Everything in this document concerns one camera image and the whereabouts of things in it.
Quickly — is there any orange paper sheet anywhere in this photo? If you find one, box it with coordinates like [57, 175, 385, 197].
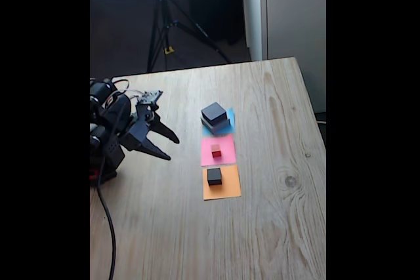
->
[202, 164, 242, 201]

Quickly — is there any blue paper sheet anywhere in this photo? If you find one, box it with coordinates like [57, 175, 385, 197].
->
[202, 107, 236, 136]

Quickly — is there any pink paper sheet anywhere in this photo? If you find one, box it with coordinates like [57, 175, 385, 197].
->
[200, 134, 237, 167]

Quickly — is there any red black table clamp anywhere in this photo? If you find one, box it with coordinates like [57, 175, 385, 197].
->
[89, 165, 118, 188]

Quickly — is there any small dark grey cube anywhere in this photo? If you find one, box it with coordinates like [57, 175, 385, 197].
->
[207, 167, 224, 186]

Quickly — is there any white grey cabinet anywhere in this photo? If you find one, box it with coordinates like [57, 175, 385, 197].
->
[241, 0, 327, 113]

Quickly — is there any medium black square block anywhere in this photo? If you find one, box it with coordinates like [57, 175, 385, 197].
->
[201, 102, 228, 127]

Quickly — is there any large grey square block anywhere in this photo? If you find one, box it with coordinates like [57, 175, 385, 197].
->
[200, 116, 232, 135]

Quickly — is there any black tripod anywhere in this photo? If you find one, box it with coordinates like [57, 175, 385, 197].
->
[146, 0, 232, 73]

